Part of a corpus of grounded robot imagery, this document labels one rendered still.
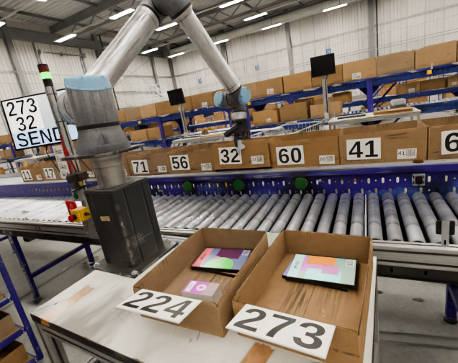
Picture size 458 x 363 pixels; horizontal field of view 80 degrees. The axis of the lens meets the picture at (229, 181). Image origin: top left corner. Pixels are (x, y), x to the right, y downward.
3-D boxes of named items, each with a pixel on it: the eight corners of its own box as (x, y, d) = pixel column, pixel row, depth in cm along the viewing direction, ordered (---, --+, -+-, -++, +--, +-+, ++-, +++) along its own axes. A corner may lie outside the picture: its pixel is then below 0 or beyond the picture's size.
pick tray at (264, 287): (235, 334, 68) (229, 300, 66) (285, 253, 100) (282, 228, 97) (362, 375, 54) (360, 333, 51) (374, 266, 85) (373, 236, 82)
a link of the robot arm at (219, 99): (224, 88, 154) (240, 91, 162) (211, 91, 163) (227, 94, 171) (224, 106, 155) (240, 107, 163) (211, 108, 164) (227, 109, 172)
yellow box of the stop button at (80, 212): (70, 223, 158) (66, 212, 156) (83, 217, 165) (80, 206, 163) (87, 224, 151) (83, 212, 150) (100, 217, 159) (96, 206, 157)
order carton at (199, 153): (170, 175, 204) (165, 153, 200) (191, 165, 230) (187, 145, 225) (216, 173, 187) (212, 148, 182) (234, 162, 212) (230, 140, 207)
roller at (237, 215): (215, 239, 131) (213, 230, 130) (253, 200, 175) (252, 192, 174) (224, 240, 129) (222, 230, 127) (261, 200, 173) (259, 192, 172)
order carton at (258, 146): (214, 169, 185) (210, 144, 182) (232, 163, 210) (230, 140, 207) (270, 166, 167) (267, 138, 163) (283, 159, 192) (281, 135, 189)
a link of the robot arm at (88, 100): (81, 125, 92) (66, 70, 88) (70, 128, 105) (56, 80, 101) (125, 119, 102) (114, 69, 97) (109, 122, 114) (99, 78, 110)
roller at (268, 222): (253, 242, 122) (251, 232, 121) (283, 200, 166) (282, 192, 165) (263, 243, 120) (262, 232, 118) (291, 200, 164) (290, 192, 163)
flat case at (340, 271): (355, 290, 73) (355, 285, 73) (285, 280, 82) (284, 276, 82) (357, 262, 85) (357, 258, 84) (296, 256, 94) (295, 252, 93)
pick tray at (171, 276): (139, 316, 81) (129, 287, 78) (204, 248, 113) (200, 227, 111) (224, 338, 68) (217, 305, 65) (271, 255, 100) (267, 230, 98)
